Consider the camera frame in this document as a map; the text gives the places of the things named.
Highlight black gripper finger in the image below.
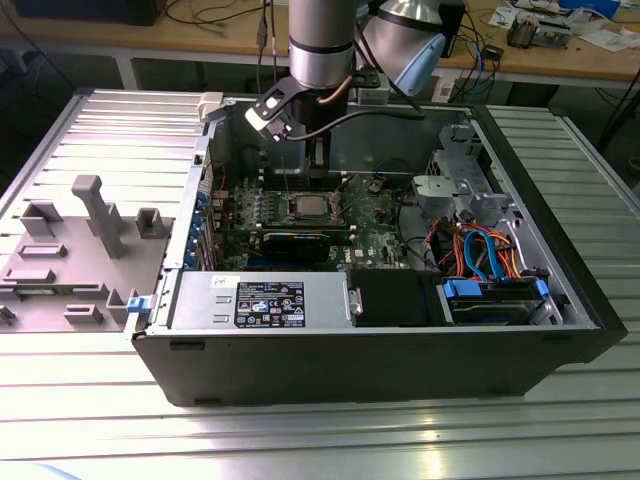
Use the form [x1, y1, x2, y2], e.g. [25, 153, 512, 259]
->
[307, 138, 332, 171]

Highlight CPU with silver top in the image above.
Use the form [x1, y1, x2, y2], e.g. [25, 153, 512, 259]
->
[295, 196, 326, 217]

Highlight CPU socket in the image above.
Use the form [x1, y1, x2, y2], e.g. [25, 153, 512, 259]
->
[281, 190, 349, 225]

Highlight CPU cooler heatsink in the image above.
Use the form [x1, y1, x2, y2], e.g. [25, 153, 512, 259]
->
[506, 12, 540, 50]

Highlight green motherboard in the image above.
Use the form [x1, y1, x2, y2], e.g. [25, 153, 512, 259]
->
[208, 169, 419, 274]

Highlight black graphics card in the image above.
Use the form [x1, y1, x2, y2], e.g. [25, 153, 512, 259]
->
[260, 229, 332, 265]

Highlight silver drive cage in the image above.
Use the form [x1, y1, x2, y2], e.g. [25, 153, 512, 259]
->
[429, 122, 504, 181]

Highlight black plastic drive shroud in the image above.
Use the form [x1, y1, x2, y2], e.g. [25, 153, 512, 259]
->
[349, 269, 445, 329]

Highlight power supply rating label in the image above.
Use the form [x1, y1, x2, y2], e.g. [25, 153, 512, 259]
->
[234, 279, 306, 330]

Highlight black tower box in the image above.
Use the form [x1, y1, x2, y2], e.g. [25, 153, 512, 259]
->
[444, 0, 467, 59]

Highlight hard disk in blue carrier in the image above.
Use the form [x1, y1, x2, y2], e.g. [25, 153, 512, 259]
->
[437, 276, 552, 327]

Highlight silver power supply unit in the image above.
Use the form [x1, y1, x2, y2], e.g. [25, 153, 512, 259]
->
[167, 271, 351, 331]

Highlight black PC case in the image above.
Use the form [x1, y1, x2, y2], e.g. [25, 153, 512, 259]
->
[130, 92, 629, 409]

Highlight wooden workbench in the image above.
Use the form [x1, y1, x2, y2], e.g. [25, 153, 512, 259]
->
[0, 0, 640, 94]

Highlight black equipment case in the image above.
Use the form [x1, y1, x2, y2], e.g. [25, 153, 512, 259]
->
[9, 0, 169, 27]

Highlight silver metal device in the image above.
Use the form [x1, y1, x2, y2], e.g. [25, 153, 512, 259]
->
[537, 18, 575, 50]

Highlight grey parts rack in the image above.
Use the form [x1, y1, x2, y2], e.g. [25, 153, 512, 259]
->
[0, 174, 177, 334]

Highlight white paper sheets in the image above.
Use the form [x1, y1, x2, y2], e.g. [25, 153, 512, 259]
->
[582, 28, 629, 52]

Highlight copper coloured hose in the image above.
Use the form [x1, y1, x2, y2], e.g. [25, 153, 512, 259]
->
[318, 77, 352, 107]

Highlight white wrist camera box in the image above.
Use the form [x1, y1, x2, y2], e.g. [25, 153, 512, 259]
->
[243, 92, 295, 145]

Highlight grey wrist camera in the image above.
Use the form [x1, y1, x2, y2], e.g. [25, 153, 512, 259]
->
[358, 85, 392, 105]

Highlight black camera cable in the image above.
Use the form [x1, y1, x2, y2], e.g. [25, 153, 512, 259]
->
[287, 107, 427, 141]

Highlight silver metal bracket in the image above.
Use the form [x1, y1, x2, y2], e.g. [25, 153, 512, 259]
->
[411, 174, 474, 221]

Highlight multicoloured power wire bundle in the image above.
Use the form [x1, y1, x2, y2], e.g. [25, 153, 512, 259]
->
[424, 217, 529, 282]

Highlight blue data wire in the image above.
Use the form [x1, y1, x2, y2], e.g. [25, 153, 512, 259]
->
[462, 225, 507, 282]

